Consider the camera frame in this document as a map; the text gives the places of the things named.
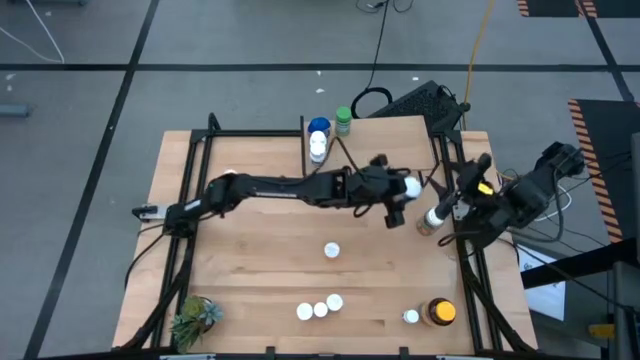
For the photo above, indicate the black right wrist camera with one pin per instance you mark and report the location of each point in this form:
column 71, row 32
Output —
column 483, row 161

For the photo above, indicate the white aspirin bottle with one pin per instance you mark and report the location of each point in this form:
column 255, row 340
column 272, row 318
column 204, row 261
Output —
column 318, row 138

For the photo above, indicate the black diagonal beam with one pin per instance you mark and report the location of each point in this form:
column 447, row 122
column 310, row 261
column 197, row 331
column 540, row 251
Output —
column 575, row 262

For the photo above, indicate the grey connector box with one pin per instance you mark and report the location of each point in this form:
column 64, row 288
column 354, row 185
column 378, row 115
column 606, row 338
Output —
column 150, row 213

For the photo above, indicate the brown bottle yellow cap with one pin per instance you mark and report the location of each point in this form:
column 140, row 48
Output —
column 442, row 311

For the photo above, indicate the grey post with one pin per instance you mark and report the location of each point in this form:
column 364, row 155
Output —
column 627, row 310

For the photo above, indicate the grey floor block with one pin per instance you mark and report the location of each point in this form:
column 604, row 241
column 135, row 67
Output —
column 15, row 111

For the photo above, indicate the bottle with white wrapped cap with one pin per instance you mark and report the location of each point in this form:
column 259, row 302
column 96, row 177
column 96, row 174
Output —
column 331, row 249

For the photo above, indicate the black mesh computer case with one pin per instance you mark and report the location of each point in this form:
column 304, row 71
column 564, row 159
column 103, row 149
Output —
column 422, row 102

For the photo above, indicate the small white cap bottle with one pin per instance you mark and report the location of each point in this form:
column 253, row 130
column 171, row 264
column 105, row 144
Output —
column 411, row 316

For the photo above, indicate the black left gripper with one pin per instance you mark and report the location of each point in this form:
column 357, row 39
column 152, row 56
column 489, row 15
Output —
column 375, row 187

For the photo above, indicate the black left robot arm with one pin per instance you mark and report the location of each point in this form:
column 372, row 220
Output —
column 280, row 187

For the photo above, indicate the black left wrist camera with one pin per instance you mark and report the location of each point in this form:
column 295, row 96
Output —
column 381, row 161

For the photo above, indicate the green bottle green cap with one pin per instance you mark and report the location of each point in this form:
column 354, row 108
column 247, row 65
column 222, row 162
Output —
column 343, row 114

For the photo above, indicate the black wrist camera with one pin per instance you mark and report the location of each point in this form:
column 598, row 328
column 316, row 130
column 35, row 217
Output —
column 483, row 161
column 381, row 161

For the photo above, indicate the wooden shelf black legs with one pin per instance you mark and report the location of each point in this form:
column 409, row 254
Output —
column 380, row 140

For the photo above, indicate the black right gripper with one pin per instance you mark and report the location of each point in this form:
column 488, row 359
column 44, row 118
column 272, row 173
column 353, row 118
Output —
column 472, row 200

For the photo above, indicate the yellow object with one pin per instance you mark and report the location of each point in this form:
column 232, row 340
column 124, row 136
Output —
column 600, row 331

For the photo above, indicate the black hazard-striped floor mat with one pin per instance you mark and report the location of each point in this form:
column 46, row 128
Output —
column 555, row 7
column 615, row 130

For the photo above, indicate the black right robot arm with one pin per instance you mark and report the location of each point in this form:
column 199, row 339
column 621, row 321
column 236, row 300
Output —
column 530, row 192

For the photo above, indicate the succulent in black pot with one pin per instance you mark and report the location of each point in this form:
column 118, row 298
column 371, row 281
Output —
column 197, row 312

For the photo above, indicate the black aluminium frame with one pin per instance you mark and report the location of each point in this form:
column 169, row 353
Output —
column 202, row 150
column 461, row 150

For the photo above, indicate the white paper sheet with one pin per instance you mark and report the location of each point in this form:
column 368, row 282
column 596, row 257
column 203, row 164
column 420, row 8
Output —
column 545, row 295

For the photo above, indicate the blue cap bottle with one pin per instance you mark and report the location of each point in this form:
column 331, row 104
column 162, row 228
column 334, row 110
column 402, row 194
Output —
column 319, row 124

